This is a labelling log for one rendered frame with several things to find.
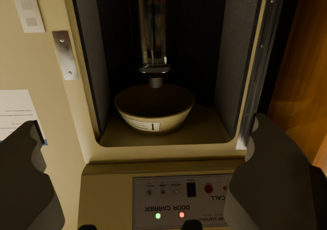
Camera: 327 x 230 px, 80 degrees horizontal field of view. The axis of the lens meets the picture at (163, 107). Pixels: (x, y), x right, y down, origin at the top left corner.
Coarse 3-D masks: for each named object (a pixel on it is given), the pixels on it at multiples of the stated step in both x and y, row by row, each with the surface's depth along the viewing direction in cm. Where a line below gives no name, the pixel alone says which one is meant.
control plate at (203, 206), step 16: (176, 176) 37; (192, 176) 37; (208, 176) 37; (224, 176) 37; (144, 192) 36; (160, 192) 36; (224, 192) 36; (144, 208) 35; (160, 208) 35; (176, 208) 35; (192, 208) 35; (208, 208) 35; (144, 224) 34; (160, 224) 34; (176, 224) 34; (208, 224) 34; (224, 224) 34
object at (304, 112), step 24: (312, 0) 21; (312, 24) 21; (288, 48) 25; (312, 48) 22; (288, 72) 25; (312, 72) 22; (288, 96) 26; (312, 96) 22; (288, 120) 26; (312, 120) 23; (312, 144) 23
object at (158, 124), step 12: (144, 84) 50; (168, 84) 50; (120, 96) 45; (132, 96) 49; (144, 96) 50; (156, 96) 51; (168, 96) 50; (180, 96) 48; (192, 96) 44; (120, 108) 42; (132, 108) 48; (180, 108) 48; (132, 120) 38; (144, 120) 36; (156, 120) 36; (168, 120) 37; (180, 120) 39; (144, 132) 40; (156, 132) 40; (168, 132) 41
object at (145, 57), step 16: (128, 0) 31; (144, 0) 30; (160, 0) 30; (176, 0) 32; (128, 16) 33; (144, 16) 31; (160, 16) 31; (176, 16) 33; (144, 32) 32; (160, 32) 32; (176, 32) 34; (144, 48) 33; (160, 48) 33; (176, 48) 35; (144, 64) 35; (160, 64) 34; (176, 64) 35
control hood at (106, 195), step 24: (96, 168) 38; (120, 168) 38; (144, 168) 37; (168, 168) 37; (192, 168) 37; (216, 168) 37; (96, 192) 36; (120, 192) 36; (96, 216) 34; (120, 216) 35
